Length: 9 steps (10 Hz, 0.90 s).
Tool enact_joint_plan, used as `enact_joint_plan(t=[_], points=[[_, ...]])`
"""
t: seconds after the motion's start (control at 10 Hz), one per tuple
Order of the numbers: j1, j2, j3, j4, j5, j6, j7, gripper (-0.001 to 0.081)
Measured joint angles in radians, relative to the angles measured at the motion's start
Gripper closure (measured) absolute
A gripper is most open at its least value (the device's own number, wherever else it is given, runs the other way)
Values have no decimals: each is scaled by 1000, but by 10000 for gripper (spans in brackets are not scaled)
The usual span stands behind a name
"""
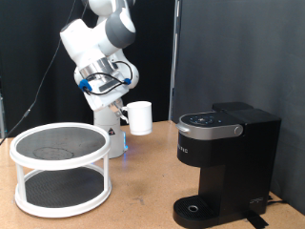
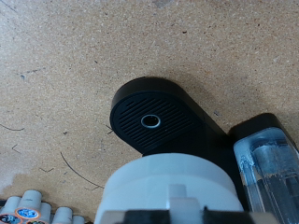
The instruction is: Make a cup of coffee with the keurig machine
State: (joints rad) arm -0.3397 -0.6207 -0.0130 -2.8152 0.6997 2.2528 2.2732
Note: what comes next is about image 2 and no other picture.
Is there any white plastic mug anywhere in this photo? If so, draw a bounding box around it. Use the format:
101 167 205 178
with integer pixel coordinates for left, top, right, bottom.
93 152 245 224

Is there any clear water tank black lid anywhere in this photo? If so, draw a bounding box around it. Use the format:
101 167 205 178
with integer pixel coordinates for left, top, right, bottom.
228 112 299 224

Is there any black keurig coffee machine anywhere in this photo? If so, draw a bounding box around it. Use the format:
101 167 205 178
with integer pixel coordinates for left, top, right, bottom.
109 77 299 224

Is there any blue lid coffee pod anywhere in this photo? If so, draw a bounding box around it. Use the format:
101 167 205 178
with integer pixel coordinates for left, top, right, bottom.
0 195 23 224
14 189 43 220

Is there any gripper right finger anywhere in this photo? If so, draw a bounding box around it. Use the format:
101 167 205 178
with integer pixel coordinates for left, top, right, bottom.
203 206 279 224

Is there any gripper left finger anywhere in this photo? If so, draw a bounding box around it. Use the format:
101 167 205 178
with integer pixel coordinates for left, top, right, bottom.
102 210 172 224

